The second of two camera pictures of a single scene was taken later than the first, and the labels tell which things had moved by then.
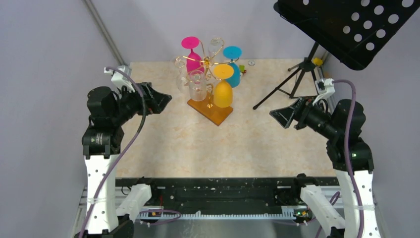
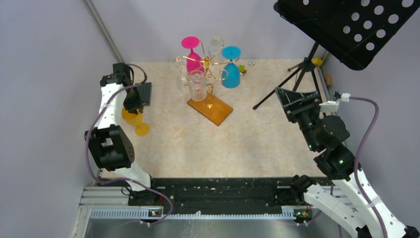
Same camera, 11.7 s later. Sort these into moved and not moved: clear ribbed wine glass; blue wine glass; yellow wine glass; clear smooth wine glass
Moved: yellow wine glass
Not moved: clear ribbed wine glass; clear smooth wine glass; blue wine glass
